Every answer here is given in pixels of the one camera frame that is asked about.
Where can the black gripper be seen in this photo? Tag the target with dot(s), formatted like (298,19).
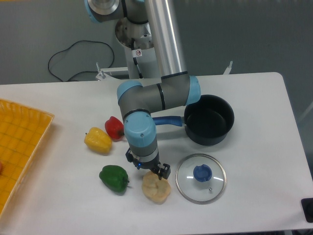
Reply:
(150,162)

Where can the braided bread roll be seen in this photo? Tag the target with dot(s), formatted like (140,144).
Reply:
(155,189)

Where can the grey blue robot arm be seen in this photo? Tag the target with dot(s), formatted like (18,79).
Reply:
(159,80)

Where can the glass lid blue knob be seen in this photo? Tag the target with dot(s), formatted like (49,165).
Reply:
(200,178)

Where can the green bell pepper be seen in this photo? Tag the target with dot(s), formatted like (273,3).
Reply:
(115,178)

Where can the red bell pepper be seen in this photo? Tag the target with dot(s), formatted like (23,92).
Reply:
(114,128)

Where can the yellow bell pepper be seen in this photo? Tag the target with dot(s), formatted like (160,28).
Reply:
(98,141)

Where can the yellow woven basket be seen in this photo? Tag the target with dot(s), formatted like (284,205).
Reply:
(22,129)

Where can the black object table corner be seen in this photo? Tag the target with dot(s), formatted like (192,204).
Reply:
(307,205)

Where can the black pot blue handle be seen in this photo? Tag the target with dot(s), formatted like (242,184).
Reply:
(206,122)

